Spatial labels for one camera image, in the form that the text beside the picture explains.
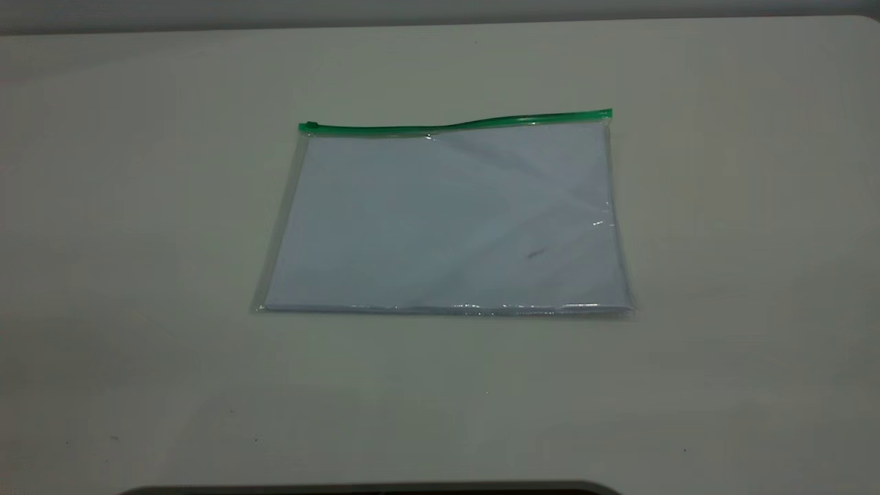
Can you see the white paper stack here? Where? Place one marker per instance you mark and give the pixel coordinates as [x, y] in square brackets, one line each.
[440, 227]

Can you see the clear zip bag green zipper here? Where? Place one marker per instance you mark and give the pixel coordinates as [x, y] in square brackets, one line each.
[447, 220]

